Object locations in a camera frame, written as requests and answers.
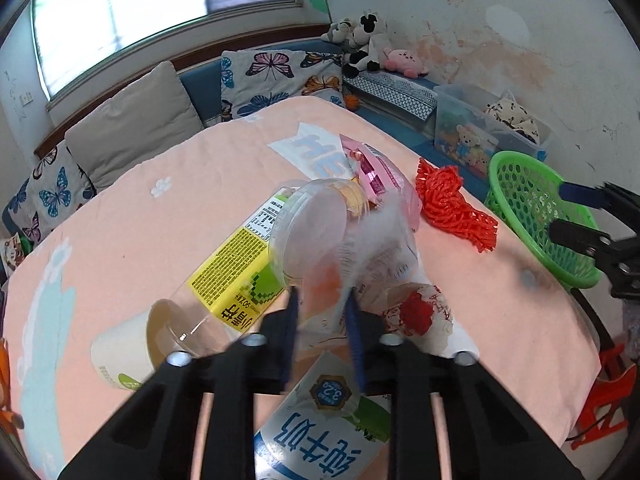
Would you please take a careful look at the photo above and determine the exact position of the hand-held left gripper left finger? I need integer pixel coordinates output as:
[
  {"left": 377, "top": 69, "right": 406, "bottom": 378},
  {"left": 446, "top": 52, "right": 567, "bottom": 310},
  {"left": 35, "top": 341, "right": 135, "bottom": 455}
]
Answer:
[{"left": 57, "top": 287, "right": 301, "bottom": 480}]

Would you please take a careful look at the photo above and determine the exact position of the crumpled red print paper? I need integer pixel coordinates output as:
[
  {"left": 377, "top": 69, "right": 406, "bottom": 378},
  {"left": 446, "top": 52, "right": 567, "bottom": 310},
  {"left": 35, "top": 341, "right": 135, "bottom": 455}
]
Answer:
[{"left": 372, "top": 282, "right": 456, "bottom": 357}]

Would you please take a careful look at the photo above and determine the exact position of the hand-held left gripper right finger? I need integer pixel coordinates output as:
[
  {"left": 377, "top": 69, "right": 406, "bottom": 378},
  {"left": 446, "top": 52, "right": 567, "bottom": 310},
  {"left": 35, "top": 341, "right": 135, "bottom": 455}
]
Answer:
[{"left": 345, "top": 287, "right": 586, "bottom": 480}]

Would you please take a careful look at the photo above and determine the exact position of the black white patterned cloth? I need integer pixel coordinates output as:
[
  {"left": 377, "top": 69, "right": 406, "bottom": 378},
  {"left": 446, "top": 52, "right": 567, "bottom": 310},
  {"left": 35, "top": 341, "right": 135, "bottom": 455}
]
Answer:
[{"left": 345, "top": 70, "right": 439, "bottom": 122}]

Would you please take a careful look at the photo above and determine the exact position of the beige pillow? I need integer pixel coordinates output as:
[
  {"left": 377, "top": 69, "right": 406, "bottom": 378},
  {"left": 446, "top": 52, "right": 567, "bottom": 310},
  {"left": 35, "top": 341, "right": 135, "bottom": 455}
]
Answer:
[{"left": 65, "top": 61, "right": 203, "bottom": 193}]

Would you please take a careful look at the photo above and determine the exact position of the orange plastic object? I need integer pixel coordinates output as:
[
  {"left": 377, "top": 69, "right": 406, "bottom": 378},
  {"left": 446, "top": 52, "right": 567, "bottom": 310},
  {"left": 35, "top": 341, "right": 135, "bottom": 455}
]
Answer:
[{"left": 0, "top": 339, "right": 24, "bottom": 432}]

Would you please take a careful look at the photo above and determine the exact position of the pink snack wrapper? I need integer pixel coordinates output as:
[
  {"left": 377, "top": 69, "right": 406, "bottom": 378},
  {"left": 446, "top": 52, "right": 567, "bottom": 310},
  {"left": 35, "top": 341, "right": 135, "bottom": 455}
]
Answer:
[{"left": 339, "top": 134, "right": 423, "bottom": 231}]

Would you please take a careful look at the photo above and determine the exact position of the black white cow plush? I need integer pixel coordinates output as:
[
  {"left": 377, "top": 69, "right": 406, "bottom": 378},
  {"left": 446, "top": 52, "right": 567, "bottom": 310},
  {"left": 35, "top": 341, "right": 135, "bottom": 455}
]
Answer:
[{"left": 342, "top": 10, "right": 394, "bottom": 80}]

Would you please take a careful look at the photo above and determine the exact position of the blue white milk carton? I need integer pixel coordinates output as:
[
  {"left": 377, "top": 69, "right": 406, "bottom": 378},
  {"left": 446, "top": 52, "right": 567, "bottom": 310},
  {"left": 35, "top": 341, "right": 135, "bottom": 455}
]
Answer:
[{"left": 252, "top": 350, "right": 393, "bottom": 480}]

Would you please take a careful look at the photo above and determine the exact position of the cream spotted cloth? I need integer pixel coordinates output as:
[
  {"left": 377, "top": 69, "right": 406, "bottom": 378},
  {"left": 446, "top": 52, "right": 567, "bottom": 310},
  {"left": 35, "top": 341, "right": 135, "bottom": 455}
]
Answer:
[{"left": 484, "top": 91, "right": 541, "bottom": 143}]

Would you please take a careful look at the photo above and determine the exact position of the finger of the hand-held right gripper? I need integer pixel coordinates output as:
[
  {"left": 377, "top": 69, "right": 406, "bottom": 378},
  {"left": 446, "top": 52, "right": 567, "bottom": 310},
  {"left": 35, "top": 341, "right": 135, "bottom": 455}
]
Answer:
[
  {"left": 547, "top": 219, "right": 615, "bottom": 261},
  {"left": 559, "top": 180, "right": 640, "bottom": 213}
]

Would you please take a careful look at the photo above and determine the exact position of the blue sofa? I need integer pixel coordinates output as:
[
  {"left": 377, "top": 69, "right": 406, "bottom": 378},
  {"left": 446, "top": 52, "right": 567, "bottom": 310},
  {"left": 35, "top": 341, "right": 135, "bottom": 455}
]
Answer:
[{"left": 0, "top": 40, "right": 496, "bottom": 281}]

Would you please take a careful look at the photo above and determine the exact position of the orange plastic stool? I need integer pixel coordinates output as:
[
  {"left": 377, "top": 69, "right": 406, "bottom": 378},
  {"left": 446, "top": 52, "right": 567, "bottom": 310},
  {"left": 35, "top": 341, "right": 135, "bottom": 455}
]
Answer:
[{"left": 570, "top": 345, "right": 632, "bottom": 451}]

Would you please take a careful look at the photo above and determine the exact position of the green plastic basket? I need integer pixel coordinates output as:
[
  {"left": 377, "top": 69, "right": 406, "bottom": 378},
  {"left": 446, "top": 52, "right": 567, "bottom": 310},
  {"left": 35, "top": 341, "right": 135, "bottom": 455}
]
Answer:
[{"left": 484, "top": 151, "right": 604, "bottom": 290}]

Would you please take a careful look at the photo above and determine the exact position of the cream dog plush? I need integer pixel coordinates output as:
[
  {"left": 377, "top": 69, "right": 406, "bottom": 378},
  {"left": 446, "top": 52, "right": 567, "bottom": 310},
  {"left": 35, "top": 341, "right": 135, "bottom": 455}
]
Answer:
[{"left": 320, "top": 17, "right": 357, "bottom": 45}]

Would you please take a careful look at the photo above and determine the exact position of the red foam fruit net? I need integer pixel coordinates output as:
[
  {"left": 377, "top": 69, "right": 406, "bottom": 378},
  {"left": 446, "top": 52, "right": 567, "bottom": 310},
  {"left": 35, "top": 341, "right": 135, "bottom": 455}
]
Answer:
[{"left": 415, "top": 157, "right": 499, "bottom": 254}]

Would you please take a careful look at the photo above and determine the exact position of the window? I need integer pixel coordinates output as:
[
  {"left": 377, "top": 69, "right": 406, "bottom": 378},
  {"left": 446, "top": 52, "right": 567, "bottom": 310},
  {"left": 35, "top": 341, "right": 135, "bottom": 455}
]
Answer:
[{"left": 31, "top": 0, "right": 301, "bottom": 102}]

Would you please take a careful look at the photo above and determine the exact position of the clear plastic storage box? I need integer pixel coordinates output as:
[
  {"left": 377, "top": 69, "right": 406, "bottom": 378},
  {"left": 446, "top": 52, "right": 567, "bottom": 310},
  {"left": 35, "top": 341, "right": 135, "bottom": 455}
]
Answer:
[{"left": 432, "top": 84, "right": 554, "bottom": 181}]

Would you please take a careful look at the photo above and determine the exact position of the grey cloth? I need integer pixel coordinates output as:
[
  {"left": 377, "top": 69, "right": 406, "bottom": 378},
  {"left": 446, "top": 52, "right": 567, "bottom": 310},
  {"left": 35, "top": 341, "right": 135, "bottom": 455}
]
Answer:
[{"left": 620, "top": 300, "right": 640, "bottom": 361}]

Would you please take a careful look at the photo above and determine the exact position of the colourful printed bag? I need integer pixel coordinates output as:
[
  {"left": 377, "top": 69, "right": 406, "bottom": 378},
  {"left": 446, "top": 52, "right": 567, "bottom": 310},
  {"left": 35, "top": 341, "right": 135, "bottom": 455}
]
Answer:
[{"left": 0, "top": 232, "right": 27, "bottom": 272}]

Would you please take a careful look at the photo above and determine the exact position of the white paper cup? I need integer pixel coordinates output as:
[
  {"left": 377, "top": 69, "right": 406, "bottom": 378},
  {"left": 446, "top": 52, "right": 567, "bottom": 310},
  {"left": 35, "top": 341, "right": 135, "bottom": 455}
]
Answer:
[{"left": 90, "top": 300, "right": 201, "bottom": 392}]

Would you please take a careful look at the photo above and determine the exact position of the pink plush toy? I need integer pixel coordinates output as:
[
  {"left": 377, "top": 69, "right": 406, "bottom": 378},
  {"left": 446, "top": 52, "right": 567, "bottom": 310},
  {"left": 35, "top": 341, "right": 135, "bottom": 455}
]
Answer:
[{"left": 382, "top": 47, "right": 430, "bottom": 80}]

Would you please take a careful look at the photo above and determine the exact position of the white butterfly pillow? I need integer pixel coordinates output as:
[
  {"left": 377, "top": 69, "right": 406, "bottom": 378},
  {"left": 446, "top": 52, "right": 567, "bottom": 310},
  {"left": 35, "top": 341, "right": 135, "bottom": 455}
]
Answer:
[
  {"left": 7, "top": 140, "right": 97, "bottom": 248},
  {"left": 220, "top": 50, "right": 346, "bottom": 123}
]

